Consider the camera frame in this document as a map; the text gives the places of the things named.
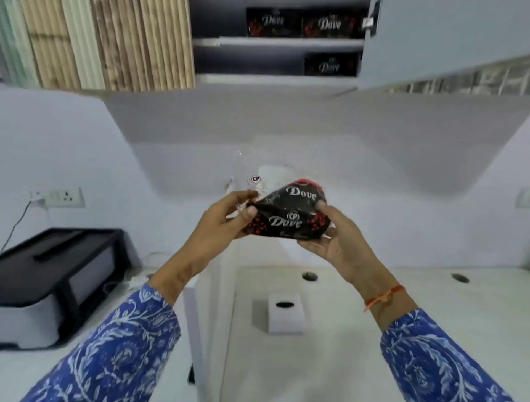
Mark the person's right hand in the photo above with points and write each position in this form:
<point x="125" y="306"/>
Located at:
<point x="345" y="244"/>

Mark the person's left hand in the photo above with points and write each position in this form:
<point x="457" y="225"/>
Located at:
<point x="215" y="230"/>

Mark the person's right thumb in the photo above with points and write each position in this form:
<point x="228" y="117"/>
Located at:
<point x="323" y="208"/>

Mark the person's left thumb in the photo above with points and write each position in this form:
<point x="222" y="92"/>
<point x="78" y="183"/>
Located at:
<point x="247" y="215"/>

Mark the black packet with red print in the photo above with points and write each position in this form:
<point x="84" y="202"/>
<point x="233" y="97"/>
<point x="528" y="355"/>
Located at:
<point x="290" y="215"/>

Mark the clear plastic bag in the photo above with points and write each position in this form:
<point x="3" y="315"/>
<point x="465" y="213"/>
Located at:
<point x="271" y="174"/>

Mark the person's right forearm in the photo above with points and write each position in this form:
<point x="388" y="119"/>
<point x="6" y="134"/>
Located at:
<point x="426" y="352"/>

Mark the person's left forearm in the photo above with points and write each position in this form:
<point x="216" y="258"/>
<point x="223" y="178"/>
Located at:
<point x="124" y="339"/>

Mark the black desk grommet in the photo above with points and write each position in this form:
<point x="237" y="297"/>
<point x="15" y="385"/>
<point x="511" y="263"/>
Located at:
<point x="309" y="276"/>
<point x="460" y="278"/>

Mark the orange wrist thread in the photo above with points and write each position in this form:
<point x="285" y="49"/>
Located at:
<point x="383" y="297"/>

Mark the white tissue box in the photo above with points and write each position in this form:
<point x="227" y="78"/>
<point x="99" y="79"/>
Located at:
<point x="285" y="317"/>

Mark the white power adapter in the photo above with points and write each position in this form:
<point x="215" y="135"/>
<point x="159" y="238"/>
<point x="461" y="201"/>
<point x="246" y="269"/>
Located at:
<point x="136" y="283"/>

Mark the black box with red print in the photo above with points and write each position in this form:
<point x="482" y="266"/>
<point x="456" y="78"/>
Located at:
<point x="273" y="21"/>
<point x="331" y="23"/>
<point x="331" y="65"/>

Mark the row of pale sample panels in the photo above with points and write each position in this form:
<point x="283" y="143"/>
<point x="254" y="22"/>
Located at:
<point x="468" y="82"/>

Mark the white cabinet door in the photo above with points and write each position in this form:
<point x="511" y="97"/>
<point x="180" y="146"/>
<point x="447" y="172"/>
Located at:
<point x="439" y="37"/>

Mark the white plug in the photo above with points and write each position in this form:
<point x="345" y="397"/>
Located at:
<point x="38" y="201"/>

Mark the black and white printer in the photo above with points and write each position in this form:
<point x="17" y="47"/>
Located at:
<point x="45" y="273"/>

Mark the row of wood-pattern panels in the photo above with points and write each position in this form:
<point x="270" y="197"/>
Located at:
<point x="103" y="41"/>

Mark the white wall cabinet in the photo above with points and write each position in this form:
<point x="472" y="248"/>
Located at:
<point x="269" y="41"/>

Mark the white wall socket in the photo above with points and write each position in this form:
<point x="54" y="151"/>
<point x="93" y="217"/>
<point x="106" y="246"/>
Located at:
<point x="62" y="197"/>

